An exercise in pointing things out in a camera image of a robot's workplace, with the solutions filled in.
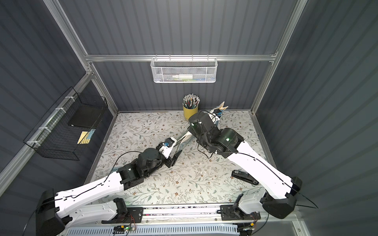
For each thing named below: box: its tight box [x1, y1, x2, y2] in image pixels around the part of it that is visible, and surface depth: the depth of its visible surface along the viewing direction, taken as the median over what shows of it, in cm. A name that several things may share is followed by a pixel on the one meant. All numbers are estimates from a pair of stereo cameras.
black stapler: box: [231, 169, 260, 186], surface depth 86 cm
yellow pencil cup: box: [183, 105, 199, 120], surface depth 107 cm
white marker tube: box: [172, 73, 193, 80], surface depth 92 cm
